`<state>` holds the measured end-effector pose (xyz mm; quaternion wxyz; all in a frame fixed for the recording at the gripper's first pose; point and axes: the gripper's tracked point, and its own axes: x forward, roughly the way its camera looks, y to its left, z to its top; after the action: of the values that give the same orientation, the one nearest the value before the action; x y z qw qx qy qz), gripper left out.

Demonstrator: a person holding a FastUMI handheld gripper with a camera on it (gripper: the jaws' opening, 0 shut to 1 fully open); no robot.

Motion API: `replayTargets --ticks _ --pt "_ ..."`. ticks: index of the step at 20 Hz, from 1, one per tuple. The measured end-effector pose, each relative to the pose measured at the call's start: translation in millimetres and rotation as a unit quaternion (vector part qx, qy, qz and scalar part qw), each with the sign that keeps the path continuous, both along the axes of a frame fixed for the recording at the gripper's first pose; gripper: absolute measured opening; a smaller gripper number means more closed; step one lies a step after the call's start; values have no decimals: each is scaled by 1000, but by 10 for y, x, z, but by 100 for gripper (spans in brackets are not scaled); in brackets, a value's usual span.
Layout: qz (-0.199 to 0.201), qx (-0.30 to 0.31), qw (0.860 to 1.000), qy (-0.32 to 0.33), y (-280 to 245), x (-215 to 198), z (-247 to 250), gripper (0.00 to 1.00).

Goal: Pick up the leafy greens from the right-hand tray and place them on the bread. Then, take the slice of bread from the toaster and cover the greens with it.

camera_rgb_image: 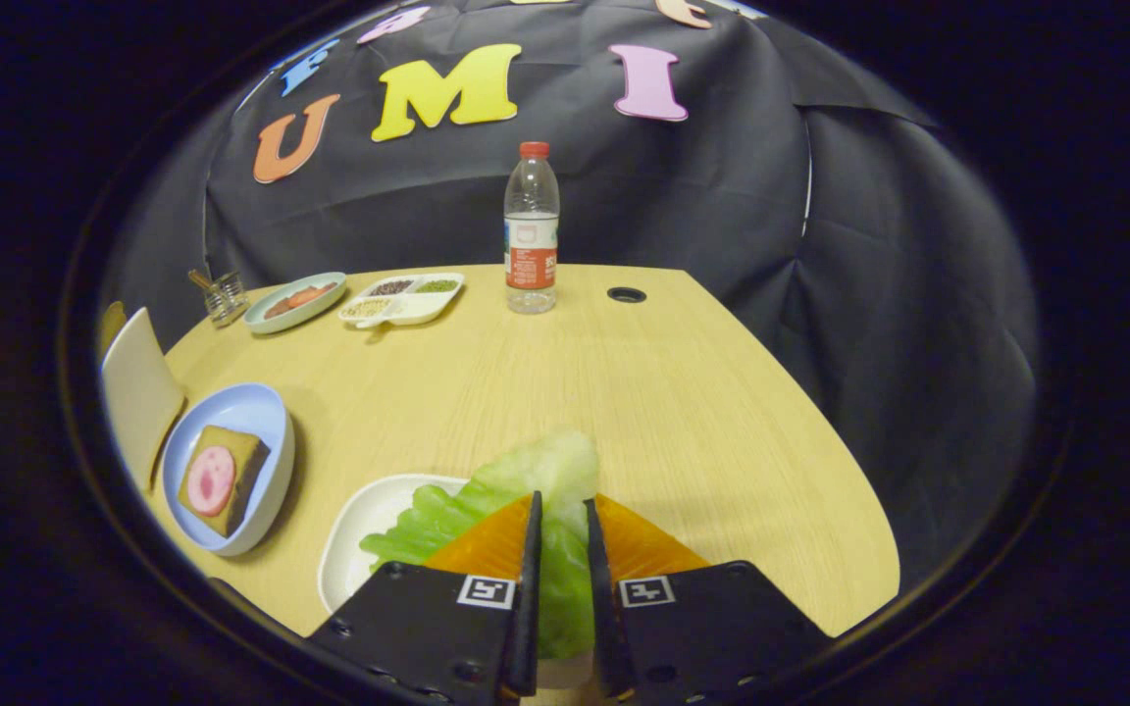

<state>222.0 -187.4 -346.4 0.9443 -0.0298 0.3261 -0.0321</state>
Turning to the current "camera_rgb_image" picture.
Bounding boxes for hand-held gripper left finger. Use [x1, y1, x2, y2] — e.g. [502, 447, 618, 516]
[305, 490, 543, 706]

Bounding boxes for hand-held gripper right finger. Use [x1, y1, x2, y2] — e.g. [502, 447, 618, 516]
[583, 493, 836, 705]

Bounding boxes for green lettuce leaf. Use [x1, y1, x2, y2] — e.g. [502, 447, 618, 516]
[359, 429, 601, 660]

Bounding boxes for white square plate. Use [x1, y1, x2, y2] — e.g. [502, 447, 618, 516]
[318, 474, 595, 692]

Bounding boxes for white divided tray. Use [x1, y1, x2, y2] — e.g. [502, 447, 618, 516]
[338, 272, 465, 329]

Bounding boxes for square toast slice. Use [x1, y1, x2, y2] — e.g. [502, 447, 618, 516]
[178, 425, 272, 538]

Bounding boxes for clear water bottle red cap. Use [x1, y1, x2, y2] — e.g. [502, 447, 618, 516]
[503, 141, 561, 315]

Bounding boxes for pink ham slice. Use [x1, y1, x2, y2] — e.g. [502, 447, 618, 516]
[186, 446, 236, 518]

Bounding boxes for blue round plate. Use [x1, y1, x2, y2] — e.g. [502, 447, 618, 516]
[161, 382, 296, 558]

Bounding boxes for pale green plate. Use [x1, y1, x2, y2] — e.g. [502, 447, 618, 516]
[243, 272, 348, 336]

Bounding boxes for brown meat pieces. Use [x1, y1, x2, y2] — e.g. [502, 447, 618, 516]
[264, 282, 338, 320]

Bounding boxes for black backdrop cloth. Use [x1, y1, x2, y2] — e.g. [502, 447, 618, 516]
[99, 0, 1042, 589]

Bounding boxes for glass holder with sticks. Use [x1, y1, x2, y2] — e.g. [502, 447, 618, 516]
[187, 269, 250, 327]

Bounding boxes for white toaster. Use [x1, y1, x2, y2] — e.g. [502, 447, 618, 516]
[101, 306, 186, 491]

